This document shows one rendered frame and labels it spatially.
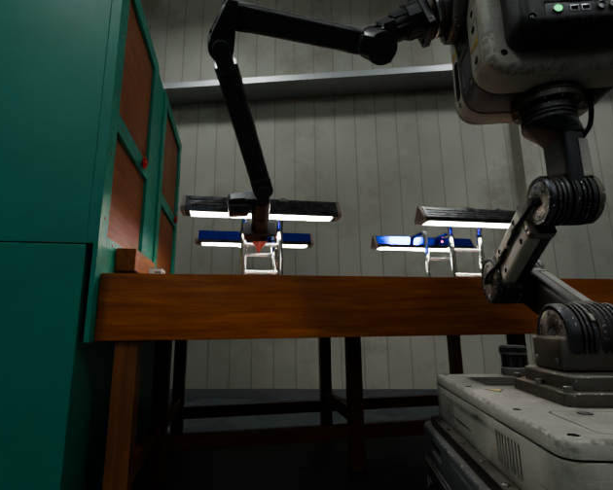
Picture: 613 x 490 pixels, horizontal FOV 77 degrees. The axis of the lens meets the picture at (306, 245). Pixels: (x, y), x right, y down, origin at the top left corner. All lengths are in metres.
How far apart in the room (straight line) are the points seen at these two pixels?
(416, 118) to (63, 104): 3.31
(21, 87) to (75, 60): 0.16
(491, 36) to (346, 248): 2.81
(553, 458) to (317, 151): 3.51
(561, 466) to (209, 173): 3.73
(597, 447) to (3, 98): 1.50
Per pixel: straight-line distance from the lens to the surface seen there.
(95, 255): 1.18
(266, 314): 1.15
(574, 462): 0.63
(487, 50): 0.97
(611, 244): 4.30
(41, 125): 1.36
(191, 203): 1.52
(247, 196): 1.16
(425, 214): 1.70
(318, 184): 3.77
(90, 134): 1.30
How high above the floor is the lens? 0.62
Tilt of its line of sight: 12 degrees up
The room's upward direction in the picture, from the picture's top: 1 degrees counter-clockwise
